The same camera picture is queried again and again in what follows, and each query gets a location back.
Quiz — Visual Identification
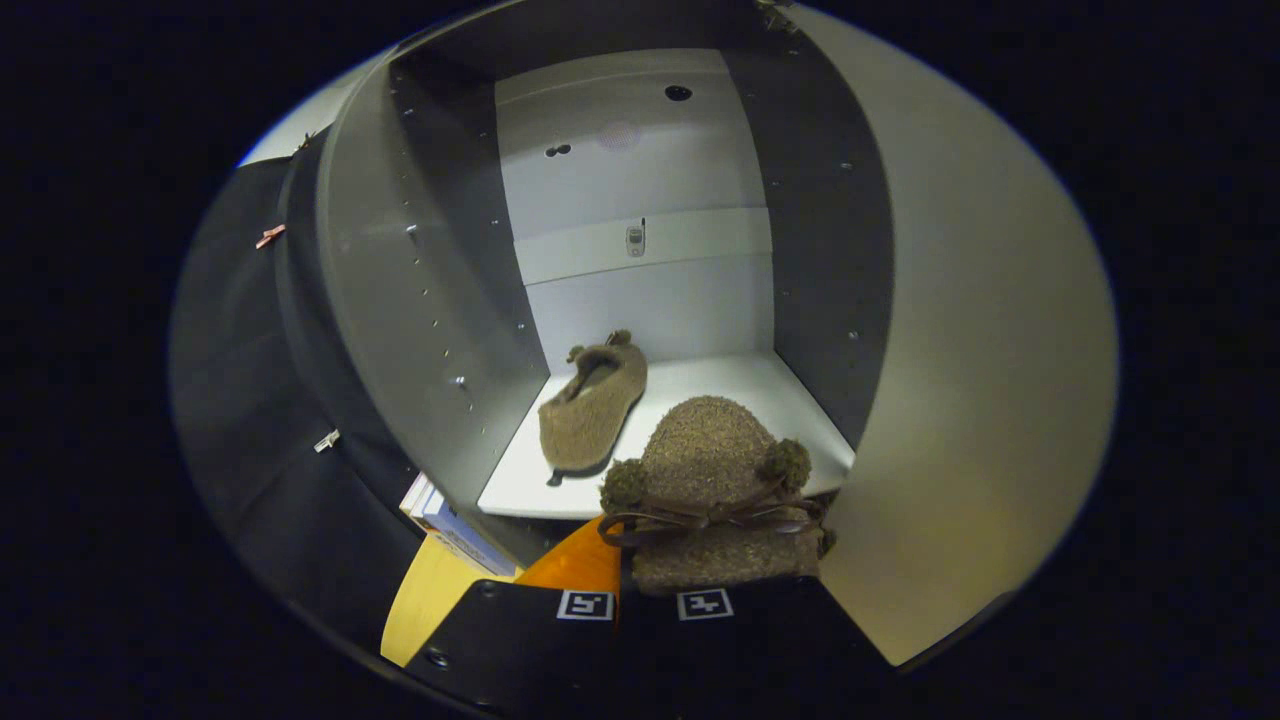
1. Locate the brown fuzzy slipper shoe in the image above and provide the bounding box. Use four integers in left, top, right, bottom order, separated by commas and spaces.
538, 330, 649, 476
598, 395, 837, 598

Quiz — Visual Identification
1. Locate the dark grey shoe cabinet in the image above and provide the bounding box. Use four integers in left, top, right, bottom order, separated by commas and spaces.
315, 0, 896, 571

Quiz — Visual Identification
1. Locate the white book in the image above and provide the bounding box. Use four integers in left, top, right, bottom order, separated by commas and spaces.
400, 472, 443, 523

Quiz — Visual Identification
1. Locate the black backdrop cloth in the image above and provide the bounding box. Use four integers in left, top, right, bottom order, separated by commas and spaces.
170, 130, 426, 651

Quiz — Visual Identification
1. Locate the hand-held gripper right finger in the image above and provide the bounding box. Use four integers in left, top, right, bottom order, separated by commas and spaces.
620, 575, 896, 720

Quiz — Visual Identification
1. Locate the blue book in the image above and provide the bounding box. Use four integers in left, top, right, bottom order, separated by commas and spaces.
428, 500, 521, 579

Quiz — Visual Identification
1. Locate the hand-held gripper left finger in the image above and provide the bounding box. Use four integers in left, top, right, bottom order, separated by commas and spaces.
405, 515, 623, 717

